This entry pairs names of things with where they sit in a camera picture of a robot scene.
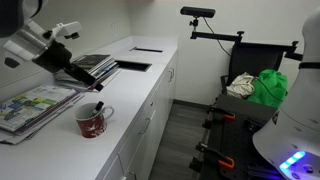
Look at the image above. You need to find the green bag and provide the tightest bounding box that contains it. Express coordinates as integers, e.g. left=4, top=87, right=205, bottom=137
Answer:
left=246, top=68, right=289, bottom=110

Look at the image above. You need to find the orange handled bar clamp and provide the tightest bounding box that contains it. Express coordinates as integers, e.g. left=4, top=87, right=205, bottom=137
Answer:
left=195, top=142, right=236, bottom=171
left=206, top=104, right=237, bottom=122

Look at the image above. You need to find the red patterned mug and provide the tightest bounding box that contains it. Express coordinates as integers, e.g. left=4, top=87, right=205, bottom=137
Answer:
left=73, top=102, right=115, bottom=139

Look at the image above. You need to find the colourful cover magazine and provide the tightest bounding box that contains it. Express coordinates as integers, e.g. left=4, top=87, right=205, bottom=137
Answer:
left=0, top=84, right=79, bottom=133

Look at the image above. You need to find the pile of magazines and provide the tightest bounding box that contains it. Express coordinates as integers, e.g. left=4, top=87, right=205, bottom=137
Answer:
left=0, top=91, right=85, bottom=146

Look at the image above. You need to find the black and white marker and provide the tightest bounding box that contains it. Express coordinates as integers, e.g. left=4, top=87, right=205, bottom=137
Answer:
left=91, top=100, right=105, bottom=118

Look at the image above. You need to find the white counter cabinet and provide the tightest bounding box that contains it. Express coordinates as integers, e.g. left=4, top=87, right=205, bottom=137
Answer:
left=95, top=52, right=180, bottom=180

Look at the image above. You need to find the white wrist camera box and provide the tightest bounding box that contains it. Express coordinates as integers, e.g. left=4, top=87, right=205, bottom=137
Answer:
left=49, top=20, right=83, bottom=40

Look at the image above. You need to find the black chair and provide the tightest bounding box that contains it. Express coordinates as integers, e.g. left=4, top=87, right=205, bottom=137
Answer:
left=219, top=41, right=295, bottom=98

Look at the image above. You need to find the black robot table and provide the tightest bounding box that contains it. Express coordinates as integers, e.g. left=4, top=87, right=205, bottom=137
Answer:
left=189, top=94, right=278, bottom=180

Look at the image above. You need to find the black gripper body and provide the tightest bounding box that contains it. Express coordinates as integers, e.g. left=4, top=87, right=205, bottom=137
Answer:
left=33, top=40, right=73, bottom=74

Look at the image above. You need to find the black camera cable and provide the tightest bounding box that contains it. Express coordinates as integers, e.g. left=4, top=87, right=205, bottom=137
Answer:
left=202, top=16, right=288, bottom=105

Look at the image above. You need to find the white wall outlet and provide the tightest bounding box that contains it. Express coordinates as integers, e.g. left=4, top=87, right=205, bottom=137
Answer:
left=111, top=23, right=119, bottom=38

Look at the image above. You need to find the stack of books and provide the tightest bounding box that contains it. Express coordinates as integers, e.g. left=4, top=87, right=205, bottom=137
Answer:
left=54, top=53, right=122, bottom=93

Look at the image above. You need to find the white cloth bag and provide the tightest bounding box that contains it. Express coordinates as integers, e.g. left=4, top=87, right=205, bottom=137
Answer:
left=226, top=72, right=258, bottom=100

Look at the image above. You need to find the black cover book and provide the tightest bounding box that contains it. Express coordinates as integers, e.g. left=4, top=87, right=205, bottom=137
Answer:
left=72, top=53, right=112, bottom=72

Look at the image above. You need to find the black stereo camera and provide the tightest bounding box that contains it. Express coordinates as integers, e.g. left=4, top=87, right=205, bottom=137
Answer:
left=179, top=5, right=217, bottom=19

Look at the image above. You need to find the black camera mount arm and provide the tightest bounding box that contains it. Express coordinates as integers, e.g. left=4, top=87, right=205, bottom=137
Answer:
left=189, top=17, right=303, bottom=62

